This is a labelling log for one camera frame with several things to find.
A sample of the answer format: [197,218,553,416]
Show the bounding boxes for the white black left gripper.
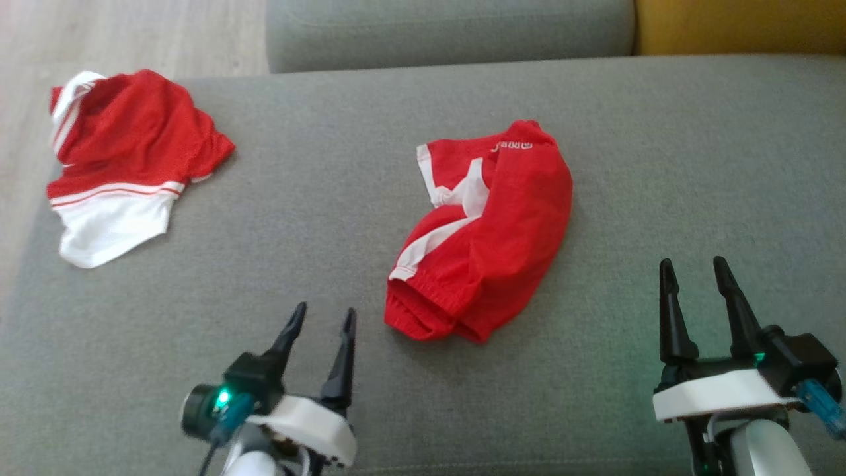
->
[248,302,359,476]

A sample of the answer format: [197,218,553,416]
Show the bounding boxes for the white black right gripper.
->
[653,256,802,476]

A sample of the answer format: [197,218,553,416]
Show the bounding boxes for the red shorts with white trim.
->
[384,120,574,344]

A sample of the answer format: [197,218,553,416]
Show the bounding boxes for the red white basketball jersey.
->
[46,69,236,270]

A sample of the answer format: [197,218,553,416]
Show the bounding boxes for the grey sofa seat cushion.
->
[0,54,846,476]

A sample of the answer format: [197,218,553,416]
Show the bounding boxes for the yellow sofa cushion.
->
[633,0,846,56]

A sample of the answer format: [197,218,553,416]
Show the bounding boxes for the grey sofa back cushion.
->
[266,0,636,73]

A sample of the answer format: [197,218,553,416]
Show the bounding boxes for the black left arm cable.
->
[198,440,222,476]

